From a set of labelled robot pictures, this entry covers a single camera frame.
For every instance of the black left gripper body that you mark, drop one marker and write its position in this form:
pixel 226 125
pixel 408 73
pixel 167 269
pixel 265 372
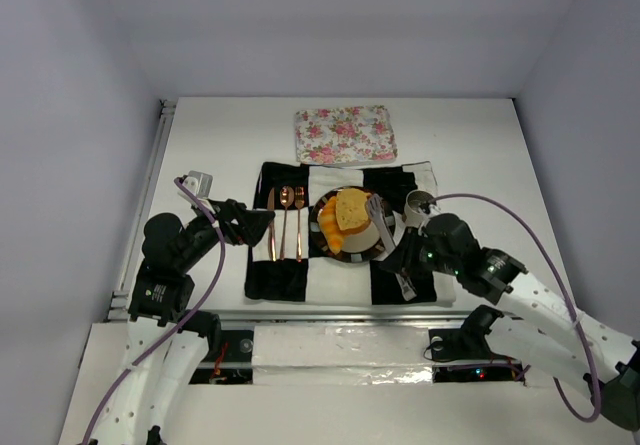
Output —
pixel 228 220

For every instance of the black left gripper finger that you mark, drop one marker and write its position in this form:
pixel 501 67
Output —
pixel 247 227
pixel 228 211

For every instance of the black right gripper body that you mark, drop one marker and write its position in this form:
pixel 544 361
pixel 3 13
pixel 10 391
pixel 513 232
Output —
pixel 409 247

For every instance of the silver metal tongs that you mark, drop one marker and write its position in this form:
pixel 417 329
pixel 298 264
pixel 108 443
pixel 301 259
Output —
pixel 375 211

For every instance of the orange croissant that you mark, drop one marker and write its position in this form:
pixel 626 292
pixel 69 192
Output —
pixel 327 221

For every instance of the brown bread slice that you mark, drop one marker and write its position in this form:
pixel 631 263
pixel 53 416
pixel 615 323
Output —
pixel 351 214

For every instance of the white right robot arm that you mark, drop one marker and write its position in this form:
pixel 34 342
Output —
pixel 522 318

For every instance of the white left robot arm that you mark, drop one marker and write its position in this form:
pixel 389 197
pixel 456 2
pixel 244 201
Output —
pixel 167 337

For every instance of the copper knife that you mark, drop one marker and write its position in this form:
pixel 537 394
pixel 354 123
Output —
pixel 271 231

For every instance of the copper spoon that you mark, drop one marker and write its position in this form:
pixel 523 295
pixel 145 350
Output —
pixel 286 198

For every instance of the grey ceramic cup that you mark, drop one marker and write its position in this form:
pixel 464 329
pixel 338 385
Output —
pixel 412 216

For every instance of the black rimmed beige plate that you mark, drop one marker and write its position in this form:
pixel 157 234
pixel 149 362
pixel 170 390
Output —
pixel 361 247

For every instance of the black white checkered cloth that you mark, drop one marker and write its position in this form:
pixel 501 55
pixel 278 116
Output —
pixel 325 281

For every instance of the copper fork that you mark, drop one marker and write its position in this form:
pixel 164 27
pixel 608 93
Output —
pixel 299 202

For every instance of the floral rectangular tray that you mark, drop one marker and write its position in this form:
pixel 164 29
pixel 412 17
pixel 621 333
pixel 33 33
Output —
pixel 344 136

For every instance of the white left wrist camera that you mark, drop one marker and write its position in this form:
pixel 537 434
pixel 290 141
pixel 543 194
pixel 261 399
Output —
pixel 198 183

